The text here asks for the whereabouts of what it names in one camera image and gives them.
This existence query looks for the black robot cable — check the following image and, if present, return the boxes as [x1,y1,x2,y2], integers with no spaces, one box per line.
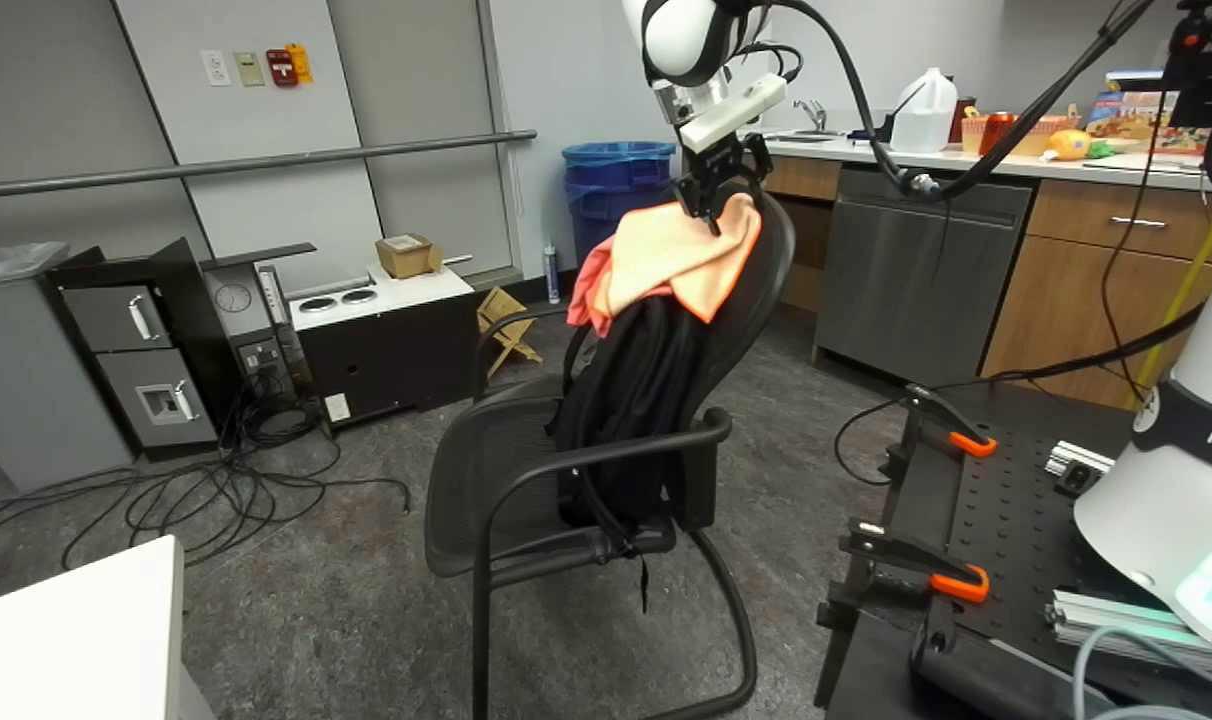
[729,0,1212,492]

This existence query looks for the red bottle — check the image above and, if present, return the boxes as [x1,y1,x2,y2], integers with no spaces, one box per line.
[975,110,1017,162]

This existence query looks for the colourful printed box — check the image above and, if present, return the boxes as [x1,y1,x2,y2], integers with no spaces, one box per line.
[1089,77,1212,155]

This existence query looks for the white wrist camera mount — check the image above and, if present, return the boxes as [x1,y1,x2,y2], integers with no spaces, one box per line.
[671,72,792,152]

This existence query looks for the black drawer unit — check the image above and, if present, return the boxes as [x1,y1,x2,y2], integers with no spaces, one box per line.
[47,237,228,457]

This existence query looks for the orange plastic container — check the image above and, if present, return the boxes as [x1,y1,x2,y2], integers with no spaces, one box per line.
[1007,111,1077,162]

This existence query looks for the white table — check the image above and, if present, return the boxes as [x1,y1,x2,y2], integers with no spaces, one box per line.
[0,533,215,720]

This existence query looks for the gray metal cabinet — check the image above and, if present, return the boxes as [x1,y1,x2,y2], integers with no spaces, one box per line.
[0,241,142,496]

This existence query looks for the peach towel with orange edge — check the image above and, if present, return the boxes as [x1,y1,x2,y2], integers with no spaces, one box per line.
[589,189,769,331]

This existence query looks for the dark low cabinet white top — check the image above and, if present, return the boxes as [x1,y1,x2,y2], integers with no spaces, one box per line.
[283,264,483,433]

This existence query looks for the gray wall handrail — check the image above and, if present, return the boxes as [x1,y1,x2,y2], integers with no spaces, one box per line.
[0,130,540,205]

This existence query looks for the wooden cabinet with white countertop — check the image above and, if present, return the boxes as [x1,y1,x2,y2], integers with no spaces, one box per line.
[677,130,1212,418]

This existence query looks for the white plastic jug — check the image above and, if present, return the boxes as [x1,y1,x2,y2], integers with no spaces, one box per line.
[891,65,961,155]

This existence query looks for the stainless steel dishwasher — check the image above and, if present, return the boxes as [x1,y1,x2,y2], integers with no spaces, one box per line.
[818,162,1040,393]

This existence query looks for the black perforated breadboard table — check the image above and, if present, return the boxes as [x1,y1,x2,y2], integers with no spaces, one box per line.
[881,396,1212,720]

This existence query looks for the silver sink faucet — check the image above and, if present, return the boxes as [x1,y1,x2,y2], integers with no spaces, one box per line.
[790,95,838,142]

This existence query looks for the small silver metal block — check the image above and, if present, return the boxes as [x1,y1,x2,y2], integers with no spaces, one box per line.
[1040,435,1118,496]

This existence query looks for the blue recycling bin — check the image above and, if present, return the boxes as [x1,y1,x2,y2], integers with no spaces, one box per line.
[560,142,681,267]

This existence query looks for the yellow toy fruit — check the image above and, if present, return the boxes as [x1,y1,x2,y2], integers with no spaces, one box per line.
[1043,130,1095,165]

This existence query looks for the red fire alarm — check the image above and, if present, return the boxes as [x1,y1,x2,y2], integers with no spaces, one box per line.
[263,41,316,92]

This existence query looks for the black backpack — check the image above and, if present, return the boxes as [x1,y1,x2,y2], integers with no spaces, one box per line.
[546,285,718,616]

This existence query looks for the black clamp orange handle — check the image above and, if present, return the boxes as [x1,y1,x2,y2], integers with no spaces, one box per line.
[881,382,1005,492]
[811,518,995,712]

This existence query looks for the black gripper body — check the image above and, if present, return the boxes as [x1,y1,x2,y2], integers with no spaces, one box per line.
[671,126,776,191]

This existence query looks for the yellow cable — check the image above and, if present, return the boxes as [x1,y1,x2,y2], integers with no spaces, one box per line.
[1136,198,1212,393]

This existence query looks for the small cardboard box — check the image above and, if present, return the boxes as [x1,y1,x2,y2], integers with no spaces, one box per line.
[377,234,441,281]

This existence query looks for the black camera box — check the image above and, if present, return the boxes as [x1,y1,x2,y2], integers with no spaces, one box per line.
[1163,14,1212,133]

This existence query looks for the aluminium extrusion bar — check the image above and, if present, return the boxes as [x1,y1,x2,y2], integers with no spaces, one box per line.
[1043,584,1212,674]

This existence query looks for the coral pink shirt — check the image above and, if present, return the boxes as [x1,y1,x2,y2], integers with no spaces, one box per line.
[564,237,621,335]

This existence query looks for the small wooden folding stand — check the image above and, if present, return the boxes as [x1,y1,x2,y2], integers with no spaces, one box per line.
[478,285,549,382]

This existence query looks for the black mesh chair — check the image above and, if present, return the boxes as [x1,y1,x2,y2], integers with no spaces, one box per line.
[420,175,799,720]

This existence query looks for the black floor cables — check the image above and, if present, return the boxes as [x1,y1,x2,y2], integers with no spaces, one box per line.
[0,426,416,574]

